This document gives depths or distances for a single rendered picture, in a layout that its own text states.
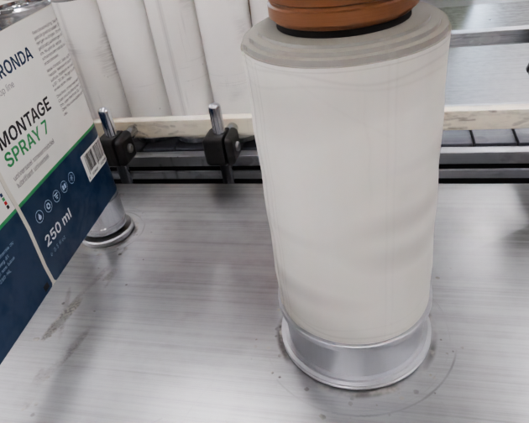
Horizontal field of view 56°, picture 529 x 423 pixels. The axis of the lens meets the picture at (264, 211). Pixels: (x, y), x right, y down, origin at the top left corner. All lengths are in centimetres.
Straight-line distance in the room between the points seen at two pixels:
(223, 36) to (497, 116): 26
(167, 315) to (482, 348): 20
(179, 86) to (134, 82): 5
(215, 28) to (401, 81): 33
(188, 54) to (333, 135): 35
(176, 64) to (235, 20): 8
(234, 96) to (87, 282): 24
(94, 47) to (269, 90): 39
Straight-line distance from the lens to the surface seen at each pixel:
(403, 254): 23
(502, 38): 56
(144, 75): 56
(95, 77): 58
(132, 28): 54
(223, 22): 50
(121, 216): 43
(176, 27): 52
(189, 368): 32
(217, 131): 47
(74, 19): 57
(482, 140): 52
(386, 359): 28
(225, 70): 51
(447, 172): 51
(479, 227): 41
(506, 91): 76
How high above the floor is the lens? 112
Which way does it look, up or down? 35 degrees down
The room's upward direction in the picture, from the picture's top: 9 degrees counter-clockwise
